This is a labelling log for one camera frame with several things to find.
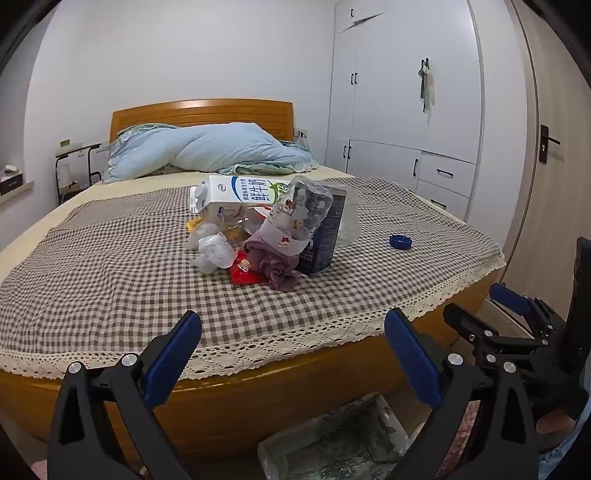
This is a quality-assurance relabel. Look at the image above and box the white milk carton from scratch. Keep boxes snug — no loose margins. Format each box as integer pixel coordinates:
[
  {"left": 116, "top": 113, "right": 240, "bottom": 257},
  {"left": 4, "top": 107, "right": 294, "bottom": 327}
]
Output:
[{"left": 190, "top": 174, "right": 296, "bottom": 219}]

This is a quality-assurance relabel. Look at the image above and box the red snack packet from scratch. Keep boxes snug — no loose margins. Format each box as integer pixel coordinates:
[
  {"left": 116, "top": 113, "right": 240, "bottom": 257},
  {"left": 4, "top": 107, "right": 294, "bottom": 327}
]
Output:
[{"left": 230, "top": 249, "right": 269, "bottom": 285}]

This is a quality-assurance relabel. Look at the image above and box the crushed clear plastic bottle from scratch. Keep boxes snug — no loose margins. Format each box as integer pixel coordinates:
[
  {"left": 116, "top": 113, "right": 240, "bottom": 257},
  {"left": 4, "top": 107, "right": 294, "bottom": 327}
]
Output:
[{"left": 249, "top": 175, "right": 334, "bottom": 259}]

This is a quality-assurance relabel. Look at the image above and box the clear plastic container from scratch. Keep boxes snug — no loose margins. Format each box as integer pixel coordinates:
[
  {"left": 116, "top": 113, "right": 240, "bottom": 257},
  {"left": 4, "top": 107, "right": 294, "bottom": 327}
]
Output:
[{"left": 323, "top": 182, "right": 362, "bottom": 252}]

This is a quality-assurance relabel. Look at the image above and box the white plastic bag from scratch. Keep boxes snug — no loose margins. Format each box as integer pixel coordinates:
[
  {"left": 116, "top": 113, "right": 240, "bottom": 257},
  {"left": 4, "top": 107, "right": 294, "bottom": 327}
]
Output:
[{"left": 191, "top": 233, "right": 238, "bottom": 274}]

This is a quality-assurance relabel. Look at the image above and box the translucent plastic bag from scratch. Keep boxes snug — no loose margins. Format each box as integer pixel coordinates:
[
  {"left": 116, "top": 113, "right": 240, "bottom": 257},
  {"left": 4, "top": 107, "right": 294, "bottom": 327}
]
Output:
[{"left": 185, "top": 222, "right": 222, "bottom": 250}]

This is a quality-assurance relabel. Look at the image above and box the waste bin with leaf-print bag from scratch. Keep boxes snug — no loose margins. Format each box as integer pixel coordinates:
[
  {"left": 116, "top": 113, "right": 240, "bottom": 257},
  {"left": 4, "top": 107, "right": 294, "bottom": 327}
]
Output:
[{"left": 257, "top": 392, "right": 410, "bottom": 480}]

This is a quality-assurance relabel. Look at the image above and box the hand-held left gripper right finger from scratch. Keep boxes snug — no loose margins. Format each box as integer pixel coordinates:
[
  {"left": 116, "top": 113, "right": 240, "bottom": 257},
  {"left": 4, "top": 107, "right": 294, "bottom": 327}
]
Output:
[{"left": 384, "top": 308, "right": 541, "bottom": 480}]

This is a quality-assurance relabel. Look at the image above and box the brown checkered blanket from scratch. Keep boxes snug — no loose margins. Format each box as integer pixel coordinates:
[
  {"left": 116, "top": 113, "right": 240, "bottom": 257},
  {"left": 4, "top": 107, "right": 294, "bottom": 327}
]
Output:
[{"left": 0, "top": 175, "right": 507, "bottom": 380}]

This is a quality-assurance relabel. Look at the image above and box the wooden window sill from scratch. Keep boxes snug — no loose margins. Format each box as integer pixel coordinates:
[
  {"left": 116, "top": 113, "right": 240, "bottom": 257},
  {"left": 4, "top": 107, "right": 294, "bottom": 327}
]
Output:
[{"left": 0, "top": 180, "right": 35, "bottom": 198}]

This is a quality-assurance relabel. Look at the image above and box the black frame side table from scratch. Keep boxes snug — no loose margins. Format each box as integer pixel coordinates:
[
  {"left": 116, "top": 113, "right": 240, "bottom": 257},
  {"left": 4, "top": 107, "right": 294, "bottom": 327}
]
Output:
[{"left": 55, "top": 143, "right": 102, "bottom": 204}]

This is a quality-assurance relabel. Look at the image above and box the person's right hand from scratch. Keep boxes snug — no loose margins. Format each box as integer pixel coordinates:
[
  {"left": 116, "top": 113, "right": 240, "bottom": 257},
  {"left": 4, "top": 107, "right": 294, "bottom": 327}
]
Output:
[{"left": 538, "top": 408, "right": 578, "bottom": 435}]

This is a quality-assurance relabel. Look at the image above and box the mauve cloth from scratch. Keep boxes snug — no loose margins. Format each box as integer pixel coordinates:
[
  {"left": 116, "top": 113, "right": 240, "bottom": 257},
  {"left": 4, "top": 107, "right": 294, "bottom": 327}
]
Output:
[{"left": 242, "top": 237, "right": 303, "bottom": 292}]

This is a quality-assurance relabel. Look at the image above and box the green white hanging cloth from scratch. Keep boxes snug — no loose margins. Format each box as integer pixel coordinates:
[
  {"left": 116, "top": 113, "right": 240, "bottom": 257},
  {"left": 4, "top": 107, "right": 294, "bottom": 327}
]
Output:
[{"left": 418, "top": 58, "right": 437, "bottom": 127}]

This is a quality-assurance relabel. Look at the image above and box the black door handle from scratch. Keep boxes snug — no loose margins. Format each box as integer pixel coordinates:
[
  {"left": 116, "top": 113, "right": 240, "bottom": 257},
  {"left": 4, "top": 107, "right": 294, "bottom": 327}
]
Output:
[{"left": 539, "top": 124, "right": 561, "bottom": 163}]

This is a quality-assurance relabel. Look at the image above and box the beige door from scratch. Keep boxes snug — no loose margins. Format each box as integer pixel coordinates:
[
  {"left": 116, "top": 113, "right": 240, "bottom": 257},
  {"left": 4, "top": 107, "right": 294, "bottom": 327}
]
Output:
[{"left": 501, "top": 0, "right": 591, "bottom": 301}]

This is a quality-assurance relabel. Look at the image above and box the white wardrobe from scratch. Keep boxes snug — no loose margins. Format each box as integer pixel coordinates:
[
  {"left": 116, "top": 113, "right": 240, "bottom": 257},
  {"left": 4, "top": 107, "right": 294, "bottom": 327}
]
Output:
[{"left": 325, "top": 0, "right": 485, "bottom": 223}]

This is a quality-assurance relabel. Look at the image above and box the light blue duvet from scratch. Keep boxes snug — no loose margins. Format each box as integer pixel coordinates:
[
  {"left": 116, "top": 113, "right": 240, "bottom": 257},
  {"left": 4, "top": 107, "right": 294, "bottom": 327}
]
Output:
[{"left": 102, "top": 122, "right": 320, "bottom": 184}]

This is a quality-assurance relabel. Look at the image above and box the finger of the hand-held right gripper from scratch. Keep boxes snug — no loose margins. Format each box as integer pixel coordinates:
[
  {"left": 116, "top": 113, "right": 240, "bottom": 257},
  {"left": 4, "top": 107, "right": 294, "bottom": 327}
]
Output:
[
  {"left": 443, "top": 303, "right": 541, "bottom": 366},
  {"left": 489, "top": 283, "right": 561, "bottom": 337}
]

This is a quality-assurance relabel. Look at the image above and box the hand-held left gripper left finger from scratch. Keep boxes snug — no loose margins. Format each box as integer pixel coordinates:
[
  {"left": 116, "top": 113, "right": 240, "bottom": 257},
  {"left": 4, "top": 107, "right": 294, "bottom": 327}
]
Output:
[{"left": 47, "top": 310, "right": 204, "bottom": 480}]

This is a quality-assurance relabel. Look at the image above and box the wooden bed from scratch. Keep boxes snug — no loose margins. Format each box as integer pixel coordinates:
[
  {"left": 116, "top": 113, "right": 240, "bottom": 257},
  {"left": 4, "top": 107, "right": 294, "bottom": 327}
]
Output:
[{"left": 0, "top": 99, "right": 507, "bottom": 467}]

